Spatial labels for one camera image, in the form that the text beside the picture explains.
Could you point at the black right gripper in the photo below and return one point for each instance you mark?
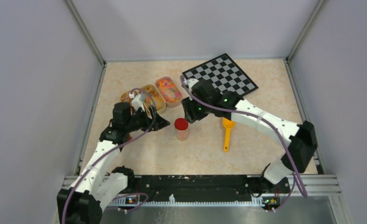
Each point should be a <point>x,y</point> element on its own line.
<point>191,115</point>

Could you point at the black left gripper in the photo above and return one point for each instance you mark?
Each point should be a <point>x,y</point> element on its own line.
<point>158,123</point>

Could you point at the red jar lid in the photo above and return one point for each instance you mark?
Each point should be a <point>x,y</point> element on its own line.
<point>181,124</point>

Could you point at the clear glass jar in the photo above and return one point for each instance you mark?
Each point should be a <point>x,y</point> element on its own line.
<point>182,135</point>

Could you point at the yellow plastic scoop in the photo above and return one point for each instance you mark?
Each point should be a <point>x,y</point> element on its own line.
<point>228,125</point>

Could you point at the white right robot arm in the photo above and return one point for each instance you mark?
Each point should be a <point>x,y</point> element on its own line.
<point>299,141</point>

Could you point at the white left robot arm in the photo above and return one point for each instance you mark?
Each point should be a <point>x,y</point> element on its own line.
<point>87,197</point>

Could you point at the pink tray with candies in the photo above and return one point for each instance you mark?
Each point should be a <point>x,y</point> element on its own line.
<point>169,91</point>

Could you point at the cream tray with gummies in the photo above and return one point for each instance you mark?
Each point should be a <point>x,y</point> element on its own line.
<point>157,97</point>

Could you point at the yellow tray with lollipops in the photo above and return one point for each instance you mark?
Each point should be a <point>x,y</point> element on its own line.
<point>125,97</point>

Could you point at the black white chessboard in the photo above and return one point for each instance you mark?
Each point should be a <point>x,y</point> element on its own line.
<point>225,75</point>

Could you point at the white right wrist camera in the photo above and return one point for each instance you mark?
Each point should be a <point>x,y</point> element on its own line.
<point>188,84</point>

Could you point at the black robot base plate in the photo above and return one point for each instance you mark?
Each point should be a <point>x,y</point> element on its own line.
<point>204,188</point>

